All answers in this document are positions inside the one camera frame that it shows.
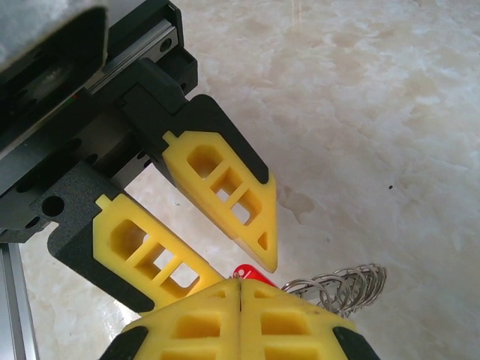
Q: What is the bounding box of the red plastic key tag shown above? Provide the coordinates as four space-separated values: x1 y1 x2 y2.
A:
232 263 281 290

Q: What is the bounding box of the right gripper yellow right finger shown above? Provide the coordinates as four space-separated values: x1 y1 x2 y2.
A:
238 280 383 360

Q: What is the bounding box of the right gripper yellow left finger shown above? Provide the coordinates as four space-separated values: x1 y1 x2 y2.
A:
99 279 241 360

